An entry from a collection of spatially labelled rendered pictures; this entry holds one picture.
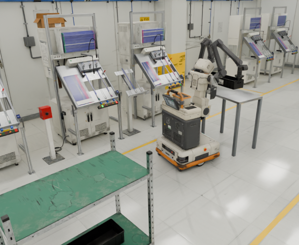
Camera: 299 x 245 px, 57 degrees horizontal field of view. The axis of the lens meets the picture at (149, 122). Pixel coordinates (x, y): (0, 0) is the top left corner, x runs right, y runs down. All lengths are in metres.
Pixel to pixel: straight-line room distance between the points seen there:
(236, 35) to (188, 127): 4.75
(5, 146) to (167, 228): 2.35
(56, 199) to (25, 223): 0.22
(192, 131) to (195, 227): 1.17
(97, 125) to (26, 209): 2.99
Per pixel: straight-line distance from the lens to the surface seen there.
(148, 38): 5.06
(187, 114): 3.30
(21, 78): 5.62
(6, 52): 5.50
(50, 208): 1.67
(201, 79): 3.51
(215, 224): 2.91
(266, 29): 9.01
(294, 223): 3.15
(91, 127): 4.47
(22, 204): 1.76
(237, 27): 7.76
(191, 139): 3.48
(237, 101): 3.78
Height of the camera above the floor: 1.95
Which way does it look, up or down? 23 degrees down
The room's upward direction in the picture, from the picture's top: 1 degrees counter-clockwise
